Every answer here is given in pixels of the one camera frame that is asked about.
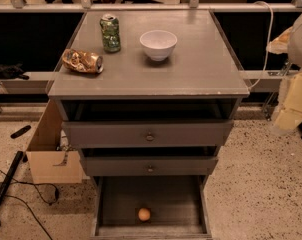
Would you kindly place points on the crushed green soda can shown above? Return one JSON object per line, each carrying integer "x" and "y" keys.
{"x": 110, "y": 33}

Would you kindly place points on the small orange fruit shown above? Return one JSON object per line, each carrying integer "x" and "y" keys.
{"x": 144, "y": 214}

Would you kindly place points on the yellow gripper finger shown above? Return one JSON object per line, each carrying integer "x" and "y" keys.
{"x": 287, "y": 115}
{"x": 280, "y": 44}

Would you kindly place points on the black bag on ledge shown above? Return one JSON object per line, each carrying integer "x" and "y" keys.
{"x": 13, "y": 71}

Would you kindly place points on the open cardboard box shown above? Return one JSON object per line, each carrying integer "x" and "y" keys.
{"x": 49, "y": 162}

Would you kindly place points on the crushed gold soda can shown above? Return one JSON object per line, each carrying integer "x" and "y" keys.
{"x": 82, "y": 62}

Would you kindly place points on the black pole on floor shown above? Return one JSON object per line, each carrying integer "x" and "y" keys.
{"x": 4, "y": 185}

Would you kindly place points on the grey top drawer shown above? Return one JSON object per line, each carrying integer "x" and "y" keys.
{"x": 147, "y": 134}

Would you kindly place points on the grey middle drawer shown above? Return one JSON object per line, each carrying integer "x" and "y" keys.
{"x": 147, "y": 161}

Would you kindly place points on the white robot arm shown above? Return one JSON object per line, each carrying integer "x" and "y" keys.
{"x": 295, "y": 44}

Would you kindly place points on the metal railing frame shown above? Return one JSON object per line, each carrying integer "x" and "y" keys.
{"x": 151, "y": 5}

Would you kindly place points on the grey open bottom drawer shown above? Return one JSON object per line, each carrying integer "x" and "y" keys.
{"x": 177, "y": 205}

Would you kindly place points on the small black floor object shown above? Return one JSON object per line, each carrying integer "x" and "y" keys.
{"x": 20, "y": 132}

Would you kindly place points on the white ceramic bowl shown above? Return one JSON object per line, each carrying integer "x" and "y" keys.
{"x": 158, "y": 44}

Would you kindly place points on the grey wooden drawer cabinet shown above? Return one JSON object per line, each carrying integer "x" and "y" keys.
{"x": 199, "y": 80}

